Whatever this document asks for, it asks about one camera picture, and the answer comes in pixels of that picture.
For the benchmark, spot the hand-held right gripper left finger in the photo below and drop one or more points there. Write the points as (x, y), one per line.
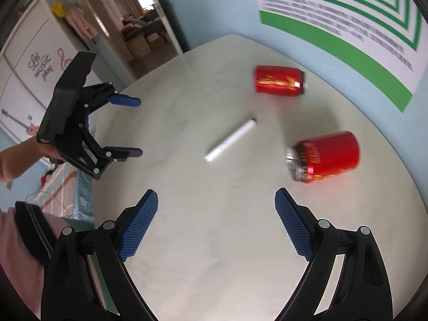
(140, 227)

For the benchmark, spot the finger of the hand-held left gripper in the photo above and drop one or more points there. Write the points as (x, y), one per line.
(125, 101)
(120, 153)

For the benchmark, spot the pink hanging clothes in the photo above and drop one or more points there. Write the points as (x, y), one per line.
(82, 21)

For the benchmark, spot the green striped wall poster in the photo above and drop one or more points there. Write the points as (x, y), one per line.
(351, 23)

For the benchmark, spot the striped floor mat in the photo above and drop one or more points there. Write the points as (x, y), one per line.
(70, 194)

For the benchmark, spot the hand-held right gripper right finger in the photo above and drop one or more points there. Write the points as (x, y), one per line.
(292, 222)

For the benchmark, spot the white tube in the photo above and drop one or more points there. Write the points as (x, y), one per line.
(230, 140)

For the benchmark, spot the person's pink shirt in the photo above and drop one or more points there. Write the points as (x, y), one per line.
(20, 274)

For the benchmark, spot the dark blue sofa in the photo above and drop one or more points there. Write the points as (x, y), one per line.
(143, 28)

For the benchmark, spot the red drink can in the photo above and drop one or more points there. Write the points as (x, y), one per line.
(279, 80)
(326, 157)

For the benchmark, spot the white wardrobe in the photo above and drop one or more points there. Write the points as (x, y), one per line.
(30, 67)

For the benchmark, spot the yellow hat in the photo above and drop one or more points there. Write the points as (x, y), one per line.
(58, 9)

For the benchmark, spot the person's left forearm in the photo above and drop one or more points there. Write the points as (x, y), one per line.
(20, 160)

